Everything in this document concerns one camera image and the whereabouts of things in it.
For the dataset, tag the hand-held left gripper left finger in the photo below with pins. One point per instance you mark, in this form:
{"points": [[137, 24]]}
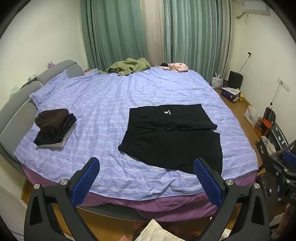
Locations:
{"points": [[85, 180]]}

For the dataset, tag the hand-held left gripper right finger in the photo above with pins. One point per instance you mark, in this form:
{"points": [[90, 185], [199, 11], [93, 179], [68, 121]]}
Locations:
{"points": [[207, 183]]}

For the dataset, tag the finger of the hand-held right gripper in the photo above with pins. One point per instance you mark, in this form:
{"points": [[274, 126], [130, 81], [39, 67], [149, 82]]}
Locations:
{"points": [[290, 157], [263, 150]]}

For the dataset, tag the black pants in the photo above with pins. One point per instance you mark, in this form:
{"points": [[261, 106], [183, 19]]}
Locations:
{"points": [[171, 143]]}

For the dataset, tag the black and orange backpack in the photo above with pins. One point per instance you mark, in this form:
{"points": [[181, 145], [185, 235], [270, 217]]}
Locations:
{"points": [[269, 117]]}

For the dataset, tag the white plastic bag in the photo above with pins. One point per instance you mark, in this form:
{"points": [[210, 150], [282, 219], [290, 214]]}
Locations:
{"points": [[251, 115]]}

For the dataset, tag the grey folded garment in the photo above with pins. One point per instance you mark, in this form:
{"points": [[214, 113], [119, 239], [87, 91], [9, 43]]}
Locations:
{"points": [[59, 144]]}

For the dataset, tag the dark folded garments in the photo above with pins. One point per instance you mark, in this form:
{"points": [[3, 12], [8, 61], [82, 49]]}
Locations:
{"points": [[56, 133]]}

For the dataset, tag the purple bed skirt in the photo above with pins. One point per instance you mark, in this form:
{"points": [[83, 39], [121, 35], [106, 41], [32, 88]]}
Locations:
{"points": [[148, 206]]}

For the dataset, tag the blue printed cardboard box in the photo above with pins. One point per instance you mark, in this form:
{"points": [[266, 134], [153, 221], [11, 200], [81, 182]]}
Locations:
{"points": [[230, 93]]}

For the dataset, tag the person's white quilted jacket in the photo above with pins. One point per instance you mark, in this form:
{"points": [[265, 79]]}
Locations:
{"points": [[157, 231]]}

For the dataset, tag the brown folded garment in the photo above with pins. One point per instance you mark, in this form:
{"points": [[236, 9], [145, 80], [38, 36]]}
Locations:
{"points": [[52, 118]]}

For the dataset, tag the bed with purple sheet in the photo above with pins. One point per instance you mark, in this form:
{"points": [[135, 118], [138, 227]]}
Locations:
{"points": [[104, 104]]}

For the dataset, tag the white paper bag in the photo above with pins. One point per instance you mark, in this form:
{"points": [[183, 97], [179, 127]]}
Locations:
{"points": [[217, 81]]}

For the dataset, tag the purple striped pillow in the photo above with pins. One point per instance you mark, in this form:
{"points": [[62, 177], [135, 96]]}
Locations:
{"points": [[49, 89]]}

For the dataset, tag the grey padded headboard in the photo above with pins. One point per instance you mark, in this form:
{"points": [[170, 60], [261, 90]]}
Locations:
{"points": [[16, 109]]}

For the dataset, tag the pink patterned cloth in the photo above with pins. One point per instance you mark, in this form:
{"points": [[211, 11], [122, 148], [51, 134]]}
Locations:
{"points": [[175, 66]]}

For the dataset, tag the small purple toy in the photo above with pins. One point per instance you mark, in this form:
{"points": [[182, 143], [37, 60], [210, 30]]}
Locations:
{"points": [[50, 64]]}

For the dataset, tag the green crumpled cloth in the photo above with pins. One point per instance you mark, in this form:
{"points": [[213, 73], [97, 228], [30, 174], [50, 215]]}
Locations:
{"points": [[128, 66]]}

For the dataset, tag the green curtain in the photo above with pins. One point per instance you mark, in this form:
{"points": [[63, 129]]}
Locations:
{"points": [[111, 34], [194, 37]]}

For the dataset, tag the white air conditioner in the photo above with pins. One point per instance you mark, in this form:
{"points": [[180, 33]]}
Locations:
{"points": [[255, 5]]}

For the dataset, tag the white sheer curtain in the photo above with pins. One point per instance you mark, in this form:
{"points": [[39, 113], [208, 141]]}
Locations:
{"points": [[153, 32]]}

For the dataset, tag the white wall power strip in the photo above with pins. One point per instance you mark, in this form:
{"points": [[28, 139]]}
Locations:
{"points": [[284, 84]]}

